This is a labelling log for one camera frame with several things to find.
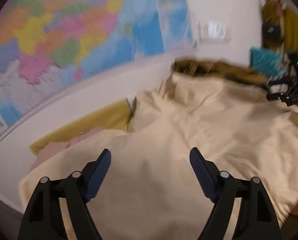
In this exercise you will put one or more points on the top teal plastic basket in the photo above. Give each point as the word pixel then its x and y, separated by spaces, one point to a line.
pixel 266 62

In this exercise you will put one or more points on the olive brown jacket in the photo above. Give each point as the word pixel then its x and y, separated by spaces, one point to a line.
pixel 221 69

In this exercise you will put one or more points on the colourful wall map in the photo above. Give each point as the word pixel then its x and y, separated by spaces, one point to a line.
pixel 47 46

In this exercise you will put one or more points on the cream large garment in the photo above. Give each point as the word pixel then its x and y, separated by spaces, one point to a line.
pixel 150 190

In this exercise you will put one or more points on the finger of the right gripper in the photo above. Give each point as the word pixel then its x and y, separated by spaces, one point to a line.
pixel 277 96
pixel 287 81

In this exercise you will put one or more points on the pink cloth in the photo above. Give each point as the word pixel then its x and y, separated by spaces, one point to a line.
pixel 53 148

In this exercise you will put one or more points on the black hanging handbag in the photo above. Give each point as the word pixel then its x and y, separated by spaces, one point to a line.
pixel 272 34

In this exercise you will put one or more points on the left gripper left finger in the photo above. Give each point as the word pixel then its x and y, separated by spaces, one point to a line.
pixel 43 219

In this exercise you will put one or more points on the yellow green blanket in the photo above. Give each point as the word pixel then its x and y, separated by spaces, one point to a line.
pixel 114 116

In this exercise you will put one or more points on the mustard hanging coat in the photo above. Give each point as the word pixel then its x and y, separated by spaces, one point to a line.
pixel 287 19

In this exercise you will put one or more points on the white wall paper sheet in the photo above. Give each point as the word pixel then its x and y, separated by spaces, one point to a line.
pixel 213 32

